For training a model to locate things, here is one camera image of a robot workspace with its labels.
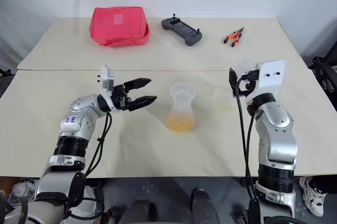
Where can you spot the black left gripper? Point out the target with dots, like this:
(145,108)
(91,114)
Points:
(119,99)

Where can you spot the red fabric bag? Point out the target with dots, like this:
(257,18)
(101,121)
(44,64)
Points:
(118,26)

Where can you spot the clear shallow plastic dish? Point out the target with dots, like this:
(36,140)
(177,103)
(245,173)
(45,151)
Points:
(223,100)

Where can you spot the white black sneaker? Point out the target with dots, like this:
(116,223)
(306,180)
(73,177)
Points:
(314,197)

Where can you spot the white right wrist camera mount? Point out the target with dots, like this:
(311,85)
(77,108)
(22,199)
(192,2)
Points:
(271,79)

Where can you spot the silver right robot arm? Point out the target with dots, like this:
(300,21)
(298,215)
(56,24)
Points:
(276,129)

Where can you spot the dark rounded shape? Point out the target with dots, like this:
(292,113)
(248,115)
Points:
(140,212)
(206,208)

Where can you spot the black stand leg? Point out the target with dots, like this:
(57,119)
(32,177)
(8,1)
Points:
(5,72)

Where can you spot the black stand base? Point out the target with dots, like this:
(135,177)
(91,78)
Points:
(323,69)

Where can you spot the clear plastic conical flask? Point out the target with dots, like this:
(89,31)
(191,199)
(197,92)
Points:
(181,121)

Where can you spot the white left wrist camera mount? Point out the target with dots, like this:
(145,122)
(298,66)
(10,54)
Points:
(106,82)

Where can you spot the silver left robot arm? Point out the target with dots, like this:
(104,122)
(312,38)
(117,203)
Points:
(79,118)

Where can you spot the clear plastic funnel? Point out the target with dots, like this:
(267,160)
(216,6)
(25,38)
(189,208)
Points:
(183,95)

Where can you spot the grey handheld controller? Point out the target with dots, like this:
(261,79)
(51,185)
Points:
(181,29)

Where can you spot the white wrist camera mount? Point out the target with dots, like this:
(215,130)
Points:
(106,82)
(271,79)

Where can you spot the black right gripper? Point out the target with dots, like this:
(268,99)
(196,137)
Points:
(247,87)

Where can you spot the orange black pliers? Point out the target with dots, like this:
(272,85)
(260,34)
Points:
(234,36)

